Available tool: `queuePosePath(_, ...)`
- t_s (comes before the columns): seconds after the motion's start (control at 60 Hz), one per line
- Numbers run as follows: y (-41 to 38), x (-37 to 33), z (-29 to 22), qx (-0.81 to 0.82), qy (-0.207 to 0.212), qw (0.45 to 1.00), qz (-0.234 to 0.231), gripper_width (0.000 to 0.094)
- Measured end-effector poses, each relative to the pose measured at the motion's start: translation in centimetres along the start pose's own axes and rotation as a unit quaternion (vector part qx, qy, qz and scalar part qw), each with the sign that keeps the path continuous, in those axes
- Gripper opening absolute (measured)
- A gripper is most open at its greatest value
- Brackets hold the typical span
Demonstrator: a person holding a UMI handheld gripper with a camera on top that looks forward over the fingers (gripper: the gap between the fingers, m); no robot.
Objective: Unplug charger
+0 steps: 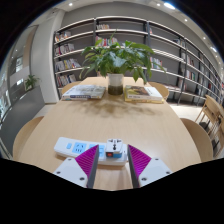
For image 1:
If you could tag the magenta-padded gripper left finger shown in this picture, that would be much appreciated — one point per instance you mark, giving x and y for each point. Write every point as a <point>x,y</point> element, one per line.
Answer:
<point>78,168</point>

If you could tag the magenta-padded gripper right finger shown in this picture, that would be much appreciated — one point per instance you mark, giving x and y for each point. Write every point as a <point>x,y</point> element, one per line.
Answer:
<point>146,168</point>

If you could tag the white charger block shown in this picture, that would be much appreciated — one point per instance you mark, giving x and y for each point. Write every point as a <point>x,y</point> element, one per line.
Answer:
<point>114,148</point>

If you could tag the white power strip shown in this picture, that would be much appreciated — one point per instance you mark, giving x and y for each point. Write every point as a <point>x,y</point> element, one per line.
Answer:
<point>65,148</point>

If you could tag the round-backed wooden chair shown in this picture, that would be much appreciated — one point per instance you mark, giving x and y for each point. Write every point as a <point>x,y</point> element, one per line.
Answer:
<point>25,136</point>
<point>161,89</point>
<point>200,140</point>
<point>68,87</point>

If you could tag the yellow-covered book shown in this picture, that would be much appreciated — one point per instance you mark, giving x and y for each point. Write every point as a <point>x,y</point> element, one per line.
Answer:
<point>143,93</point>

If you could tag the white-covered book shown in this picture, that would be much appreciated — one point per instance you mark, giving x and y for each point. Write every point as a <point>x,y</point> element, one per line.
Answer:
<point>85,92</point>

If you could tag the slatted wooden chair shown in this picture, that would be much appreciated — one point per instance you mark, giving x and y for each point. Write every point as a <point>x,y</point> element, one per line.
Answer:
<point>219,136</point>
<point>210,110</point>

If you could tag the small potted green plant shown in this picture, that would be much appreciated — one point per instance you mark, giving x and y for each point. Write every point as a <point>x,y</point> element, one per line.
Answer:
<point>30,81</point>

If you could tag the large potted green plant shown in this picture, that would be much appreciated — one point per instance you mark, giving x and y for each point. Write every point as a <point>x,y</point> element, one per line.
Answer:
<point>116,60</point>

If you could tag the grey bookshelf unit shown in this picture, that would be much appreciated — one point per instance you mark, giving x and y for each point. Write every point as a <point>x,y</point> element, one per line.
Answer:
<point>166,43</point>

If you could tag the ceiling lights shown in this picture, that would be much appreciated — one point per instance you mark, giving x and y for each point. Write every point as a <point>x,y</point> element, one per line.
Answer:
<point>169,5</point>

